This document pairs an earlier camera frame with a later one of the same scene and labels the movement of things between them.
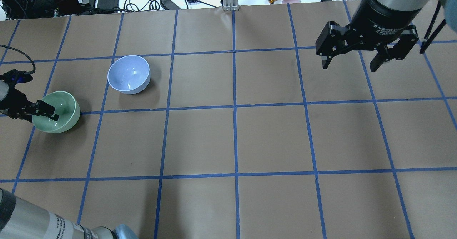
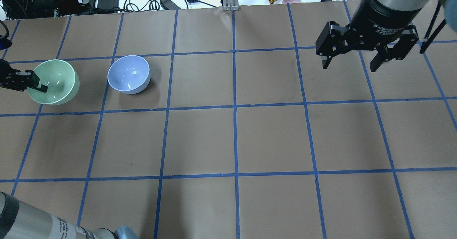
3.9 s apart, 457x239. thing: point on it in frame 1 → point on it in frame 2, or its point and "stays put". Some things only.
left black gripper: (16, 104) → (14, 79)
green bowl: (66, 106) → (62, 80)
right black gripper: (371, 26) stays put
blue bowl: (129, 74) stays put
